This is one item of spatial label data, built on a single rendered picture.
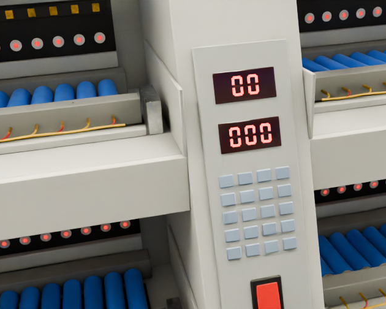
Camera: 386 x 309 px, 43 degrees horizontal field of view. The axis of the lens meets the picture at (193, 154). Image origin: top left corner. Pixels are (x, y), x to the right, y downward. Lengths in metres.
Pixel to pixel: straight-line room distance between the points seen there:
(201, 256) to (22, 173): 0.14
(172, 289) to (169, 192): 0.18
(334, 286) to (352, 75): 0.19
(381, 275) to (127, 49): 0.35
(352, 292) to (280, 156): 0.19
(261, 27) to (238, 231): 0.15
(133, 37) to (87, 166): 0.23
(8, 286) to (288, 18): 0.37
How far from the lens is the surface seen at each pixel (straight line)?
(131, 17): 0.55
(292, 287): 0.39
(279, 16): 0.37
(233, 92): 0.35
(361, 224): 0.59
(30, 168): 0.37
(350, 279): 0.50
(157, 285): 0.53
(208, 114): 0.35
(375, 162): 0.42
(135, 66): 0.55
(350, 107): 0.45
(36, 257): 0.54
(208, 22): 0.36
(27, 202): 0.36
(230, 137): 0.35
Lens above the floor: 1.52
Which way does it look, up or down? 6 degrees down
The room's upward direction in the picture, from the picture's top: 7 degrees counter-clockwise
